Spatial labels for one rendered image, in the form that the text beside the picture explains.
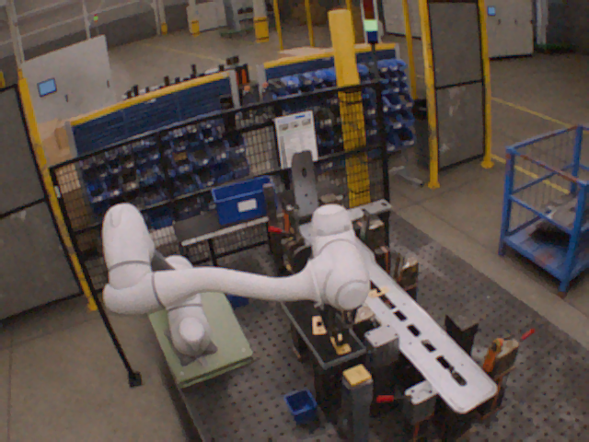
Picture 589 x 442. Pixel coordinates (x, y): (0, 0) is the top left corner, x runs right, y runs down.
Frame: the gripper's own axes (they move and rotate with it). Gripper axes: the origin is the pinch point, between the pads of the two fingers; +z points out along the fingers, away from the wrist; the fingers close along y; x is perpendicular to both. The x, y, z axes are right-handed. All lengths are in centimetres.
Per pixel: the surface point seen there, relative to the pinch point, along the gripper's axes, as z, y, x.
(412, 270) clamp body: 19, 45, 44
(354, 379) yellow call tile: 4.1, -0.9, -16.4
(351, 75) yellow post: -40, 61, 149
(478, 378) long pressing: 20, 41, -22
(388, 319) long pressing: 20.0, 24.6, 21.3
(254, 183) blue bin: 7, -3, 132
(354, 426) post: 27.4, -1.7, -17.6
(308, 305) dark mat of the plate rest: 4.1, -3.7, 22.7
